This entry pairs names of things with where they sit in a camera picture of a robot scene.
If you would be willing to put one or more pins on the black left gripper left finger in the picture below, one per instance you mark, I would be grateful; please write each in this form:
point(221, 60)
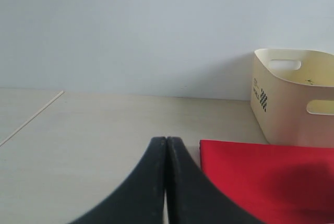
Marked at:
point(140, 197)

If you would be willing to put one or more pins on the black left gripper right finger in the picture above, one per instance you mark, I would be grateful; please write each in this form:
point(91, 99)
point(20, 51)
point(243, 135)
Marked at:
point(191, 197)

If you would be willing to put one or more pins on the red tablecloth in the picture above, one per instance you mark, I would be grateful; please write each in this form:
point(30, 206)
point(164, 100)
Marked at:
point(276, 184)

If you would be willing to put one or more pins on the cream plastic bin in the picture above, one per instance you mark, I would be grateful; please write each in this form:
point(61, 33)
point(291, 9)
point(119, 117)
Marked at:
point(292, 96)

